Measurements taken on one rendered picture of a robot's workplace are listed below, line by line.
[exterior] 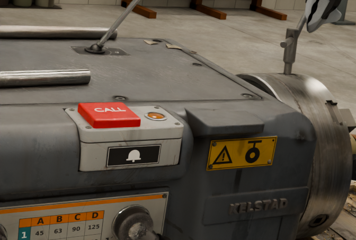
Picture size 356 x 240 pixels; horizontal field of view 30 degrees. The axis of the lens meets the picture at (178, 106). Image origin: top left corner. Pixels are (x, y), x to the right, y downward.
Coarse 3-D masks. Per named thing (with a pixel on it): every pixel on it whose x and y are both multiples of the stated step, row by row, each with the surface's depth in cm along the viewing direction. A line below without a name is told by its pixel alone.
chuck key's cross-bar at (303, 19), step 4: (304, 12) 138; (304, 16) 135; (300, 20) 133; (304, 20) 134; (300, 24) 131; (304, 24) 133; (296, 28) 129; (300, 28) 129; (300, 32) 129; (284, 40) 113; (288, 40) 115; (292, 40) 119; (280, 44) 112; (284, 44) 112; (288, 44) 114
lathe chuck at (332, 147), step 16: (288, 80) 119; (304, 80) 120; (304, 96) 115; (320, 96) 117; (304, 112) 112; (320, 112) 114; (320, 128) 112; (336, 128) 114; (320, 144) 111; (336, 144) 113; (320, 160) 111; (336, 160) 113; (320, 176) 111; (336, 176) 113; (320, 192) 112; (336, 192) 114; (320, 208) 114; (336, 208) 116; (304, 224) 115; (320, 224) 118
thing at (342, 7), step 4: (344, 0) 967; (340, 4) 969; (344, 4) 970; (340, 8) 971; (344, 8) 972; (344, 12) 975; (344, 16) 978; (340, 20) 975; (344, 20) 989; (336, 24) 961; (340, 24) 965; (344, 24) 970; (348, 24) 975; (352, 24) 980
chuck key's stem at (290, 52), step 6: (288, 30) 121; (294, 30) 120; (288, 36) 121; (294, 36) 120; (294, 42) 121; (288, 48) 121; (294, 48) 121; (288, 54) 121; (294, 54) 121; (288, 60) 121; (294, 60) 122; (288, 66) 122; (288, 72) 122
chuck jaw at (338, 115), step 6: (330, 108) 117; (336, 108) 117; (330, 114) 116; (336, 114) 116; (342, 114) 119; (348, 114) 120; (336, 120) 116; (342, 120) 116; (348, 120) 119; (354, 120) 120; (348, 126) 118; (354, 126) 119
